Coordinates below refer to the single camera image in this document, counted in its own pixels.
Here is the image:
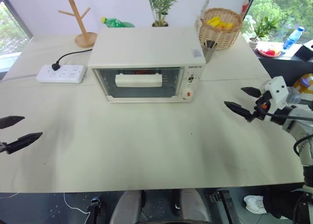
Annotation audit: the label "wooden mug tree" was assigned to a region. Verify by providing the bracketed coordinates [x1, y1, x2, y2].
[58, 0, 98, 48]

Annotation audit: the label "blue water bottle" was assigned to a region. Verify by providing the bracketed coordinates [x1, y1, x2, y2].
[282, 26, 305, 51]

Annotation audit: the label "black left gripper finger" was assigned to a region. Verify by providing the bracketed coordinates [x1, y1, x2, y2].
[4, 132, 44, 155]
[0, 115, 26, 130]

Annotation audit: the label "steel cup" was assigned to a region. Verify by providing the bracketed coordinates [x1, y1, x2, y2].
[201, 40, 218, 64]

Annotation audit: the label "red plate with fruit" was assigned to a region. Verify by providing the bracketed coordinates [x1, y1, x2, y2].
[256, 43, 282, 57]

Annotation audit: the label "thin white floor cable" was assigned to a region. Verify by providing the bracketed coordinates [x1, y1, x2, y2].
[63, 192, 91, 215]

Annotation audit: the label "white toaster oven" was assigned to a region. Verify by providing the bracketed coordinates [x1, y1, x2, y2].
[87, 27, 206, 104]

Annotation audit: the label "green plastic bottle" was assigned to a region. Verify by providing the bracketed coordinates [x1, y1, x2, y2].
[101, 16, 136, 28]

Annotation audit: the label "wicker basket with handle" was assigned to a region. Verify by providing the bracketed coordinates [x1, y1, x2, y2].
[195, 0, 244, 51]

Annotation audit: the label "white power strip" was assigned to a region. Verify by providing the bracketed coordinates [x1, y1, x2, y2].
[36, 64, 88, 84]

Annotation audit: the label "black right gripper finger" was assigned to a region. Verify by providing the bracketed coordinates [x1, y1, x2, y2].
[240, 87, 263, 98]
[224, 101, 255, 123]

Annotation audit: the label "glass oven door white handle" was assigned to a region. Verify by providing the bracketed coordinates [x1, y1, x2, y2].
[92, 67, 185, 99]

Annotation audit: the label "yellow round object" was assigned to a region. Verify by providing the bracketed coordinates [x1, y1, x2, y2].
[291, 72, 313, 95]

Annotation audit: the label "potted palm plant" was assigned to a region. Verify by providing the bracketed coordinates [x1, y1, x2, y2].
[144, 0, 183, 27]

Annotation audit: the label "black box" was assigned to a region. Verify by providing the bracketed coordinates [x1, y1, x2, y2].
[295, 44, 313, 62]

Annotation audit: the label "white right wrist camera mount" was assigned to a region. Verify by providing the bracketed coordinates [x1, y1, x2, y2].
[262, 76, 290, 117]

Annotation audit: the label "small potted green plant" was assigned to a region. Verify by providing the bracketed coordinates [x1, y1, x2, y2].
[243, 15, 280, 49]

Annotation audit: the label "grey rounded robot leg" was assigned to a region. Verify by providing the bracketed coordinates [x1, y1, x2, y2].
[109, 190, 143, 224]
[179, 189, 211, 224]

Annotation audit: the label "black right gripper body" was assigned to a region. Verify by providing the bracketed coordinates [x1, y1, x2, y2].
[253, 90, 273, 122]

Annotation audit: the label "black table leg bracket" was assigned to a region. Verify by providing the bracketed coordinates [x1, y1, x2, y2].
[208, 190, 236, 224]
[86, 196, 101, 224]

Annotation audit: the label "black plug with cable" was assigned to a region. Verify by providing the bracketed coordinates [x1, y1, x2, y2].
[51, 48, 94, 71]

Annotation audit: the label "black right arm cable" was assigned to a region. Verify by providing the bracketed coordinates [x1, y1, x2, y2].
[263, 111, 313, 159]

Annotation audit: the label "yellow bananas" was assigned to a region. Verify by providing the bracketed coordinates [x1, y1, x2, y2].
[205, 16, 236, 30]

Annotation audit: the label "white object on floor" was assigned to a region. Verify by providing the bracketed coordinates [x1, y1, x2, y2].
[243, 195, 268, 214]

